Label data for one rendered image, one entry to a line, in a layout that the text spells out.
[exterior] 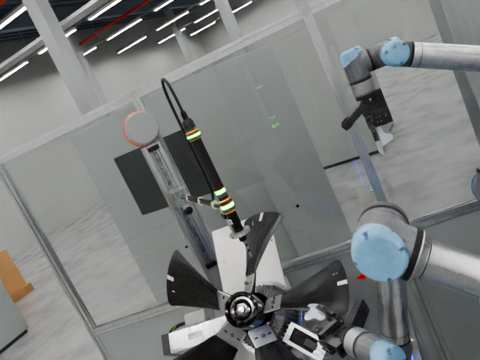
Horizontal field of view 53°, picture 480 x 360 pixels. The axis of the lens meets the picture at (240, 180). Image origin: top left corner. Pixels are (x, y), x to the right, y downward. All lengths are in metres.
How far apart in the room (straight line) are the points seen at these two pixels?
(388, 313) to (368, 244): 0.31
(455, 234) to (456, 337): 0.53
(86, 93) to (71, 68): 0.41
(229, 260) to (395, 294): 0.90
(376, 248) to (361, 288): 1.41
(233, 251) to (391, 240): 1.09
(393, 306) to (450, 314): 1.27
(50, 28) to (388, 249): 7.11
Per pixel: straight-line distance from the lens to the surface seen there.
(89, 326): 2.89
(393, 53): 1.51
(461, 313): 2.55
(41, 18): 7.86
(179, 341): 1.92
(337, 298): 1.56
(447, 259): 1.07
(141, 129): 2.16
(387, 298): 1.28
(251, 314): 1.63
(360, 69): 1.64
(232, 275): 1.98
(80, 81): 7.68
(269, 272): 1.92
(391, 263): 1.04
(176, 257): 1.80
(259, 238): 1.70
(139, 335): 2.80
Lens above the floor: 1.91
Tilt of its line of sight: 11 degrees down
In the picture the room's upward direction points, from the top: 25 degrees counter-clockwise
